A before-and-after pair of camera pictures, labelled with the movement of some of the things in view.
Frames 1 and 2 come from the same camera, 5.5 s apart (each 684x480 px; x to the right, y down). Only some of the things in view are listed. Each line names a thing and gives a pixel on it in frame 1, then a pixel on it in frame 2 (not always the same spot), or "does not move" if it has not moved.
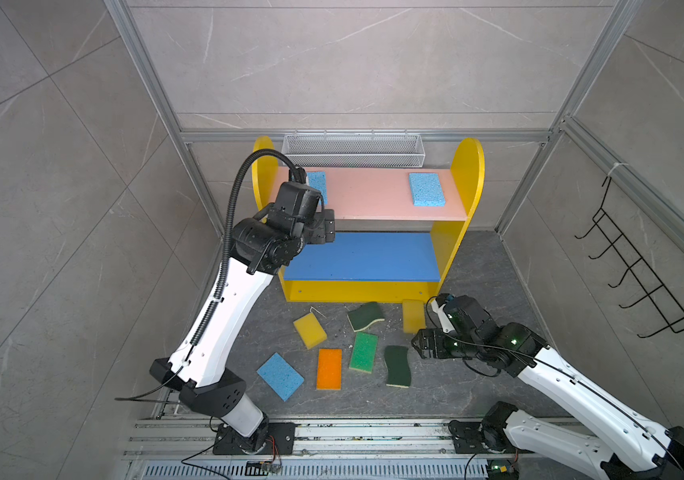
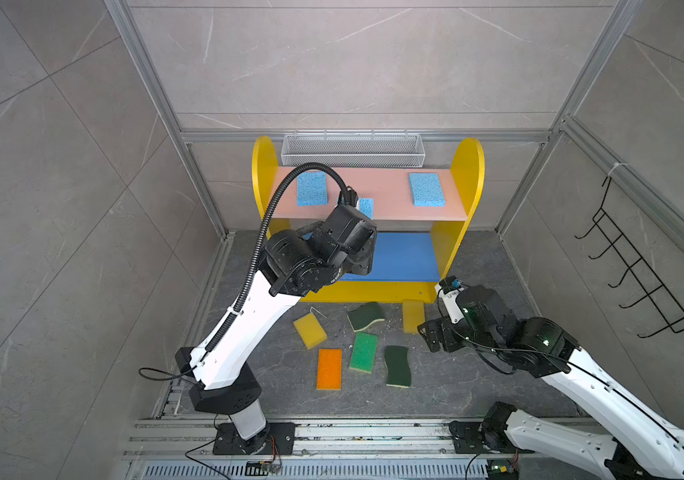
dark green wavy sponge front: (396, 363) does not move
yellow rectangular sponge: (413, 315) does not move
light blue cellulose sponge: (426, 190) does not move
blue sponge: (281, 377) to (367, 207)
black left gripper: (321, 226) to (363, 255)
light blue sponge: (318, 181) does not move
